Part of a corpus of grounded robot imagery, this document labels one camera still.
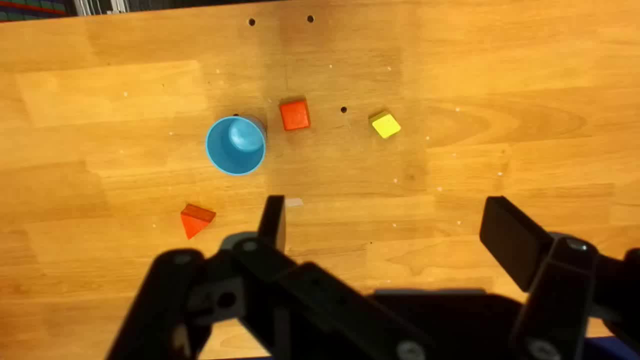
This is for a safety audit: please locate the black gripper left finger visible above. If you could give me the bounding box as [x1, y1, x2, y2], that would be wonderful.
[105, 194, 427, 360]

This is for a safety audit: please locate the red cube block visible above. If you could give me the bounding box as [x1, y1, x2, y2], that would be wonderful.
[277, 96, 313, 135]

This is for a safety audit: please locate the blue plastic cup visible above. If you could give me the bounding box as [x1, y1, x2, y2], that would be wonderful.
[201, 115, 269, 178]

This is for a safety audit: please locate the yellow cube block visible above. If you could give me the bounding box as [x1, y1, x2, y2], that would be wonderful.
[368, 109, 403, 143]

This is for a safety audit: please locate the red triangular prism block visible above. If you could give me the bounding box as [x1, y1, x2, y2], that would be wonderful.
[178, 203, 218, 242]

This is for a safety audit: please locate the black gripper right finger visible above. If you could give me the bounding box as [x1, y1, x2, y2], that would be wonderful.
[477, 194, 640, 360]

